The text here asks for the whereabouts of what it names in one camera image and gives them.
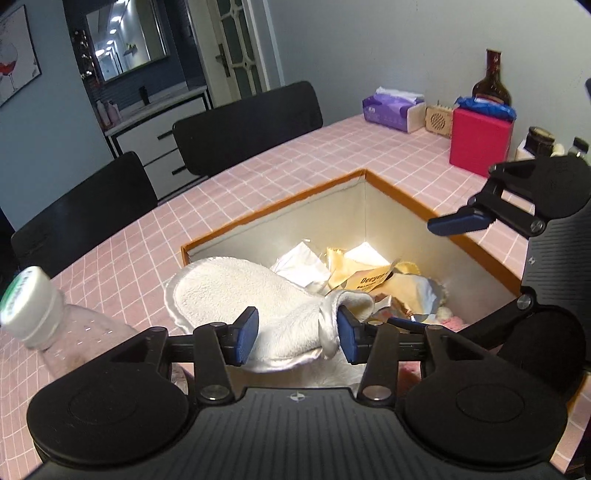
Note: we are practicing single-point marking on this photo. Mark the black chair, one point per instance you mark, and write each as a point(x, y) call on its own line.
point(218, 139)
point(99, 207)

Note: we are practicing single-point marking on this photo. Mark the gold foil snack bag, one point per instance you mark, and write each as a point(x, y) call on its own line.
point(364, 269)

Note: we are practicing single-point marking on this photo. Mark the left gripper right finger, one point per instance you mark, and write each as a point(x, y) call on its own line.
point(377, 348)

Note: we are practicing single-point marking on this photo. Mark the small beige speaker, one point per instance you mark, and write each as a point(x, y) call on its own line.
point(439, 120)

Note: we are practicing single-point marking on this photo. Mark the brown liquor bottle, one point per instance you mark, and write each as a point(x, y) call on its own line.
point(491, 87)

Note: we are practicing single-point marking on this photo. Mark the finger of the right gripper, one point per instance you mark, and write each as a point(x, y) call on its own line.
point(467, 219)
point(408, 325)

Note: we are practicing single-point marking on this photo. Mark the black chair left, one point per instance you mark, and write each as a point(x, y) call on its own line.
point(99, 207)

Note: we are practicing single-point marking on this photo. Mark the wall mirror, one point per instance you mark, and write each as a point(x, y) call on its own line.
point(126, 35)

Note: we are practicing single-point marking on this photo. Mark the white tray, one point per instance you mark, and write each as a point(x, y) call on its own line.
point(522, 153)

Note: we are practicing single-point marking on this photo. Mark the red box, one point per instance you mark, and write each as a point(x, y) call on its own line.
point(479, 141)

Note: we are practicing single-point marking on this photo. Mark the white crinkled plastic bag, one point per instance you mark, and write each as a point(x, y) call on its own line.
point(303, 267)

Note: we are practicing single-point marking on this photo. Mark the clear plastic water bottle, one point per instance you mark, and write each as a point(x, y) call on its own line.
point(76, 344)

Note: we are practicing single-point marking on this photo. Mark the purple tissue pack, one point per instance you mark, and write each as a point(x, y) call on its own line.
point(400, 110)

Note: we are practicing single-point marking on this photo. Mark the wine glass wall picture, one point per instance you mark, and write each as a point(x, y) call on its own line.
point(18, 60)

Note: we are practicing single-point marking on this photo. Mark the white glass panel door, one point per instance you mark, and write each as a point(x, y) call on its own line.
point(237, 48)

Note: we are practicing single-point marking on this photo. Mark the white cream cloth mitt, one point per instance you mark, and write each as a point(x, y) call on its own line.
point(296, 327)

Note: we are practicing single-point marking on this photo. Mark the blue packet on red box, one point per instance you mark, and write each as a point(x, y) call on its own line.
point(488, 108)

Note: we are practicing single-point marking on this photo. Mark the black chair right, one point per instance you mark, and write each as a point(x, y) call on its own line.
point(218, 139)

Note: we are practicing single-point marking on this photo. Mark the dark glass jar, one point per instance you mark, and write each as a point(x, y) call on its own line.
point(539, 141)

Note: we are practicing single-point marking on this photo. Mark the orange cardboard box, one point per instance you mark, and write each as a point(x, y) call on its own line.
point(356, 242)

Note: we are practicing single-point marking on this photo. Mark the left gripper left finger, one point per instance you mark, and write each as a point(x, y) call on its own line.
point(218, 345)

